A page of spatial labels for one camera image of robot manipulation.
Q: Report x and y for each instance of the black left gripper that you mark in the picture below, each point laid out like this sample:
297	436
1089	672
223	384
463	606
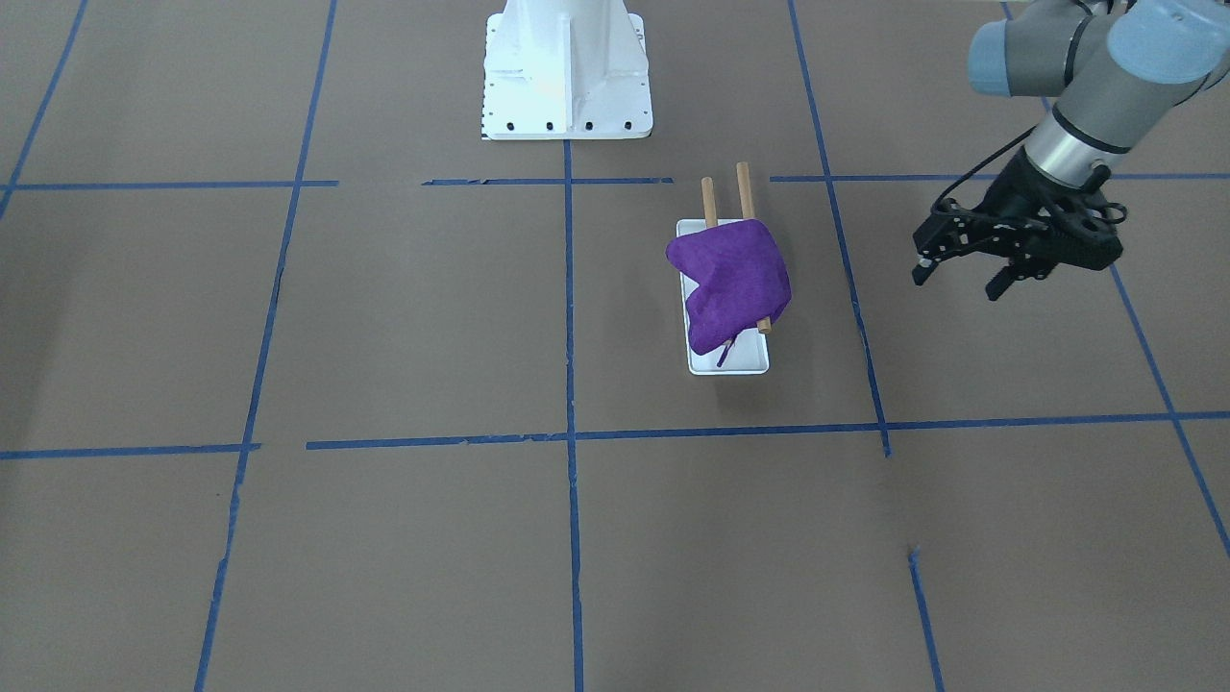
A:
1015	195

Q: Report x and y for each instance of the purple towel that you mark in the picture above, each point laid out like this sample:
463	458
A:
741	275

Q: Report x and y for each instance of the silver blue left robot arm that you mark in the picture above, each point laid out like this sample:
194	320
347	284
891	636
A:
1111	70

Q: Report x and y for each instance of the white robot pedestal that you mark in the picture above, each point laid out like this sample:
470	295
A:
566	70

